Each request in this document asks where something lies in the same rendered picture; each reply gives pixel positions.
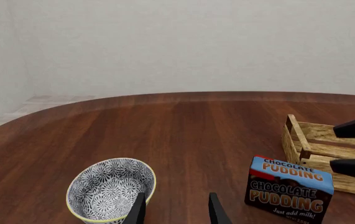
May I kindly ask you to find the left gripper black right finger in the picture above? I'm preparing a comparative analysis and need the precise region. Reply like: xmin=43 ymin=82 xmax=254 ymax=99
xmin=208 ymin=192 xmax=233 ymax=224

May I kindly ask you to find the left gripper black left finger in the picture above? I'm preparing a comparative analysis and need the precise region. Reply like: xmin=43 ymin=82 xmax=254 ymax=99
xmin=126 ymin=192 xmax=147 ymax=224

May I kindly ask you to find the wooden slat tray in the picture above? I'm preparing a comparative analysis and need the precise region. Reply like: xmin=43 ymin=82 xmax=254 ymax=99
xmin=281 ymin=114 xmax=355 ymax=198

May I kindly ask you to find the chocolate pudding box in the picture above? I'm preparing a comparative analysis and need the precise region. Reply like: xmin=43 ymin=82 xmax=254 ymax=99
xmin=244 ymin=154 xmax=334 ymax=224

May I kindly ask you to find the black white patterned bowl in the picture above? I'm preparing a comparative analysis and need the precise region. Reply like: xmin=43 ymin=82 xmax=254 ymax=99
xmin=66 ymin=157 xmax=157 ymax=224

